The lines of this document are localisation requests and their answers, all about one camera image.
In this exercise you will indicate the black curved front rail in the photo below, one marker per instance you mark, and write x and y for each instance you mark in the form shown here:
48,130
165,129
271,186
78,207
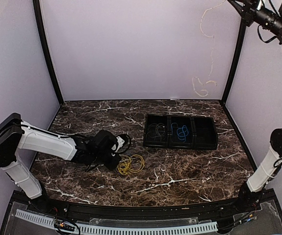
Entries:
219,210

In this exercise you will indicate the left black frame post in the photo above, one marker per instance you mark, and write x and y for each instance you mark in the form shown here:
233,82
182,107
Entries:
46,51

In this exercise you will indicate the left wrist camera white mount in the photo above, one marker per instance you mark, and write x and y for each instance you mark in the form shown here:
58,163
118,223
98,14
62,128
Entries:
122,145

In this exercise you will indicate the black frame post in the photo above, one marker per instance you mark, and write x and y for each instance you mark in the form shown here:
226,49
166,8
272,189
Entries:
46,51
235,61

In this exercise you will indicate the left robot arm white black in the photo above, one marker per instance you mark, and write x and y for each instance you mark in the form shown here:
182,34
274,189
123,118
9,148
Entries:
17,134

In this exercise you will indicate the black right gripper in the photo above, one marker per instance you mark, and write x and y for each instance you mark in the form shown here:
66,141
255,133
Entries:
248,11

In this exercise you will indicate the black three-compartment tray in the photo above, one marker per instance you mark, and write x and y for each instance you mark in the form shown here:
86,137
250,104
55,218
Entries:
180,132

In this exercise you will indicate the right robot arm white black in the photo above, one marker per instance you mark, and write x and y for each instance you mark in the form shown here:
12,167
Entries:
253,95

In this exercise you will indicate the right black frame post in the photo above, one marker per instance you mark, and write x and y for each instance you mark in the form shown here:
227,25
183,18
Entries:
235,61

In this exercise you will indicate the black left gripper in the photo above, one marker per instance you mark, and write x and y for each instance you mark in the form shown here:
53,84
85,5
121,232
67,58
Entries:
111,166

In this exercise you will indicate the white slotted cable duct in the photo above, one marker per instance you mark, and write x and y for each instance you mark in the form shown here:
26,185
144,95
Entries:
120,227

